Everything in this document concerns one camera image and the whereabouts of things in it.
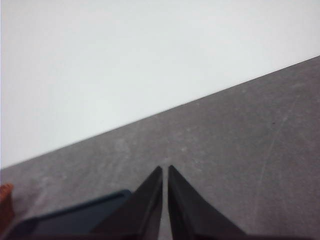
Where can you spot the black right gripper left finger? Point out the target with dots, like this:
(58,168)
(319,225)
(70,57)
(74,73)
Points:
(140,215)

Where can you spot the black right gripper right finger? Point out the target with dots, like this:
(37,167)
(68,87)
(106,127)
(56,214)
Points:
(190,212)

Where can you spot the dark rectangular tray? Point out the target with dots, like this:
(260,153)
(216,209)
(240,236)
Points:
(75,217)

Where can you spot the brown wicker basket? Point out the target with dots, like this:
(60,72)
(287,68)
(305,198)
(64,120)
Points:
(6,202)

